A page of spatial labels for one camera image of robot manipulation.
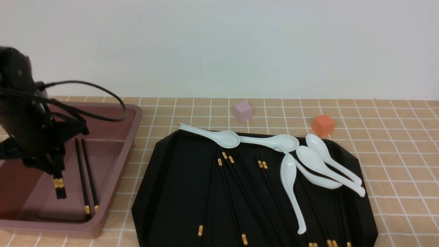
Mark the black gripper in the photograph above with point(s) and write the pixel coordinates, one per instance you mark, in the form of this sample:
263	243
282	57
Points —
43	148

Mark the black chopstick on tray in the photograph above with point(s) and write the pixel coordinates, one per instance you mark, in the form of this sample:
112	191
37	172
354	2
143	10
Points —
255	201
232	199
345	238
206	202
276	213
272	175

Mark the white ceramic spoon rightmost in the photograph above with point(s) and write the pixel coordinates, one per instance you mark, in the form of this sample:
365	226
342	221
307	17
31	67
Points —
317	144

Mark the black tray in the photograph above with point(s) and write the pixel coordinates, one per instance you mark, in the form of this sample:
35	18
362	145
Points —
169	202

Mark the pink plastic bin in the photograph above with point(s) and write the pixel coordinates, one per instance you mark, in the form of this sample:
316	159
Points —
29	204

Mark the black chopstick in bin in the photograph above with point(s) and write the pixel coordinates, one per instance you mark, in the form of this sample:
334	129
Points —
90	176
83	182

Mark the white ceramic spoon underneath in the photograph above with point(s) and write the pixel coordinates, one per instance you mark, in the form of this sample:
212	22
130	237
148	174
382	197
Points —
314	179

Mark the white ceramic spoon leftmost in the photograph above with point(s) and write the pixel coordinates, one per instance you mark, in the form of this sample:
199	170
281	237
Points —
225	139

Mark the white ceramic spoon right middle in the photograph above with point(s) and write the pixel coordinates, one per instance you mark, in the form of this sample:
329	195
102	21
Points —
313	161

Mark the pink cube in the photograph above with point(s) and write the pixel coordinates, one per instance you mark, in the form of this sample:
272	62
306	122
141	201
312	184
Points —
242	111

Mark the white ceramic spoon vertical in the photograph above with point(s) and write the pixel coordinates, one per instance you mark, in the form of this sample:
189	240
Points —
288	173

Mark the orange cube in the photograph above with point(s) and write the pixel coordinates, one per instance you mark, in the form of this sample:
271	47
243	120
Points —
323	125

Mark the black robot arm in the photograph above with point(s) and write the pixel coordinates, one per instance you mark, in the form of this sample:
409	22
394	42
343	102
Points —
17	112

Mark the white ceramic spoon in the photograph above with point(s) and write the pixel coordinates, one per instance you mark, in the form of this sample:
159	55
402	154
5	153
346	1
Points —
225	139
280	143
313	161
317	144

